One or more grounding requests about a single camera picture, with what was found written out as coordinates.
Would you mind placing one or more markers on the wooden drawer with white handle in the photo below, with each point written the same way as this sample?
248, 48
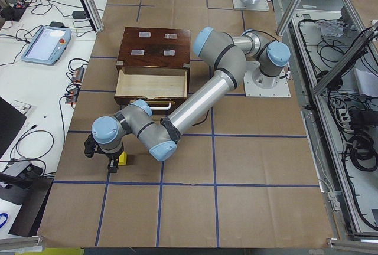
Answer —
158, 86

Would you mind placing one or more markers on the aluminium frame right side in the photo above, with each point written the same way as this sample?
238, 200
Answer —
335, 43

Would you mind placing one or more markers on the white power strip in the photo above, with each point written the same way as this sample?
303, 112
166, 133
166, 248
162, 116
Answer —
344, 119

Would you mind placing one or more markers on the yellow cube block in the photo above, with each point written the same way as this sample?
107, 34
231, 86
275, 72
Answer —
122, 159

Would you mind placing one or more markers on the dark wooden drawer cabinet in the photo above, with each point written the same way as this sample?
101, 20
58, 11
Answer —
154, 47

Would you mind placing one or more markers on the orange black connector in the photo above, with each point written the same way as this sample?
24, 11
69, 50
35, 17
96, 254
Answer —
78, 75
72, 96

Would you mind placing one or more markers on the orange black connector lower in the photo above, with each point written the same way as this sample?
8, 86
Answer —
72, 96

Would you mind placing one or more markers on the grey usb hub adapter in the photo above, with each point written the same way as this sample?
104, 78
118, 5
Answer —
23, 170

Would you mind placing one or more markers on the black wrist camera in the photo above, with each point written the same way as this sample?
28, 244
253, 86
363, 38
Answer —
90, 147

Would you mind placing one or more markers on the blue teach pendant tablet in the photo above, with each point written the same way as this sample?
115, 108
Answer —
47, 46

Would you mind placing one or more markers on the black power adapter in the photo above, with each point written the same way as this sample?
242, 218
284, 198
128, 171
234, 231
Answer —
79, 15

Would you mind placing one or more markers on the black electronics board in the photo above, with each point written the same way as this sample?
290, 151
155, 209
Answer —
15, 11

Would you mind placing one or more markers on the orange black connector upper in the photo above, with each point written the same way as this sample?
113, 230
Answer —
78, 75

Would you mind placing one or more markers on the black laptop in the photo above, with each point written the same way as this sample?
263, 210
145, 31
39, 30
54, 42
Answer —
11, 122

